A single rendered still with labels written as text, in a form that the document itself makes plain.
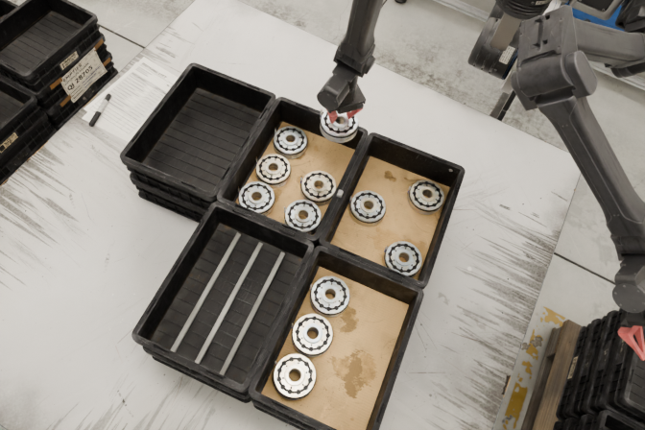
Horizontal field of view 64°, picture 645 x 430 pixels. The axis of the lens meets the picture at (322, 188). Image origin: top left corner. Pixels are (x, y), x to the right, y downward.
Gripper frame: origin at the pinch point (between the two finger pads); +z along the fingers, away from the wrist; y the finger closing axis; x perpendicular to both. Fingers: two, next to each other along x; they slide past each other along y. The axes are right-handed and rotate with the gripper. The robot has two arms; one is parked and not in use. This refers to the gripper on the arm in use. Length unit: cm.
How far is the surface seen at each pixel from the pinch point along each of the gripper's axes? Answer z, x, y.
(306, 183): 19.3, -5.9, -11.0
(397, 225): 22.4, -25.9, 9.7
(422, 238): 22.5, -32.2, 14.7
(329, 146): 22.2, 5.9, 1.3
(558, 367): 92, -77, 70
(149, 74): 34, 64, -45
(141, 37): 104, 158, -44
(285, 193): 22.1, -5.4, -17.3
